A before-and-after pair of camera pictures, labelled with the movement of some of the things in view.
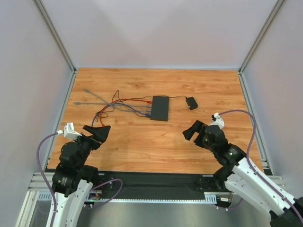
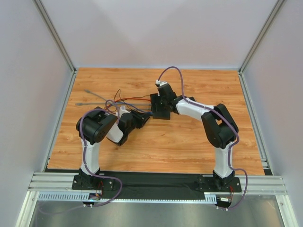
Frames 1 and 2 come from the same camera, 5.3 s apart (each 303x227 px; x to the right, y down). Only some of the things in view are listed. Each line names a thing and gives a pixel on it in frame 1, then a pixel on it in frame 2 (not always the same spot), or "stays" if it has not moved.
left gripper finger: x=90 y=129 to x=142 y=115
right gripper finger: x=196 y=127 to x=156 y=106
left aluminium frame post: x=57 y=39 stays
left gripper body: x=89 y=140 to x=139 y=118
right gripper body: x=200 y=136 to x=160 y=107
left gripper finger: x=101 y=133 to x=140 y=121
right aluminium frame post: x=240 y=71 stays
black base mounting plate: x=158 y=185 stays
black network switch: x=159 y=108 stays
